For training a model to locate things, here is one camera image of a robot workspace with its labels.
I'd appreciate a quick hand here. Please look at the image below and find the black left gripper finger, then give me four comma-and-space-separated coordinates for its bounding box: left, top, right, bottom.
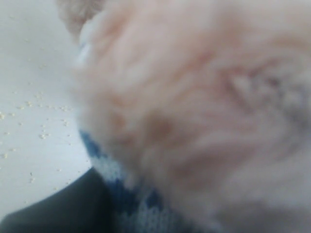
0, 168, 136, 233

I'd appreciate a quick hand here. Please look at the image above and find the tan teddy bear striped sweater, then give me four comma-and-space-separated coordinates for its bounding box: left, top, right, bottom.
56, 0, 311, 233

